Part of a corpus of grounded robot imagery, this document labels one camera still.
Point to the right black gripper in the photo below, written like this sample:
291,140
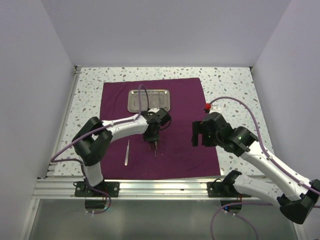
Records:
199,128

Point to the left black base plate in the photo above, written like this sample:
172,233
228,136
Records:
111,188

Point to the pointed steel tweezers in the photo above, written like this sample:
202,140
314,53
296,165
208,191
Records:
155,149

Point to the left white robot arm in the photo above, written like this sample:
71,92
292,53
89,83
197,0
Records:
93,140

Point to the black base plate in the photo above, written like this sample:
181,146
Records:
218,189
111,188

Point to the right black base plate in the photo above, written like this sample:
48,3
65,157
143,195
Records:
218,189

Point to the purple cloth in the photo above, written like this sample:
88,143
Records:
175,156

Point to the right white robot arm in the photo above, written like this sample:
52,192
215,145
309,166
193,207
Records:
294,194

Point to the right wrist camera red cap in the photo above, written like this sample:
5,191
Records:
211,108

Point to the steel instrument tray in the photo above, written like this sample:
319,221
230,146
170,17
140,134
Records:
151,98

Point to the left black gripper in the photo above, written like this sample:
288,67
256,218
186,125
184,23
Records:
155,137

